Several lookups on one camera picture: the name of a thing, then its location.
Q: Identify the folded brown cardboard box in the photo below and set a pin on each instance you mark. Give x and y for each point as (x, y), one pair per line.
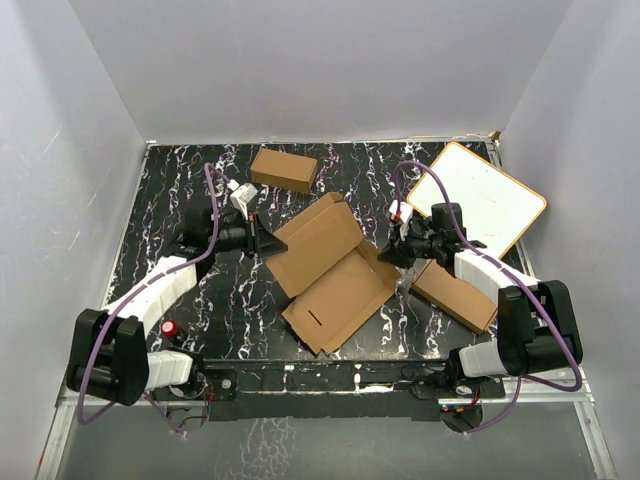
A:
(284, 170)

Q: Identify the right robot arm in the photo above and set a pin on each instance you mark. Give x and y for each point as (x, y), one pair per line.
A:
(536, 325)

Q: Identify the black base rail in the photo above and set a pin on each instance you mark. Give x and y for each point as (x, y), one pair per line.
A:
(310, 389)

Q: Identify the flat cardboard stack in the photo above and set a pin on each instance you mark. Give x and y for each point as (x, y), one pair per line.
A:
(458, 299)

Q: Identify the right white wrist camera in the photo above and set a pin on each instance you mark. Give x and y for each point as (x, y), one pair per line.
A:
(400, 214)

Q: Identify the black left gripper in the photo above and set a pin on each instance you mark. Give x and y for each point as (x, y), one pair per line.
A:
(268, 244)

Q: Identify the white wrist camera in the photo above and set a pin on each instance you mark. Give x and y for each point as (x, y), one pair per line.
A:
(241, 196)
(400, 214)

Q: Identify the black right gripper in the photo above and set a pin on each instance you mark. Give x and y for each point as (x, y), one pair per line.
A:
(397, 254)

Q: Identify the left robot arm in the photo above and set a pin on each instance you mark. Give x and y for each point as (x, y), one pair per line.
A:
(129, 347)

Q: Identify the red emergency stop button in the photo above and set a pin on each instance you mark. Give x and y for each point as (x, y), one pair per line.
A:
(169, 328)

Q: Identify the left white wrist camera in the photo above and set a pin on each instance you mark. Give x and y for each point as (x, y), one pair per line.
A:
(241, 196)

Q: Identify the yellow-framed whiteboard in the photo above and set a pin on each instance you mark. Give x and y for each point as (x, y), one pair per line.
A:
(497, 209)

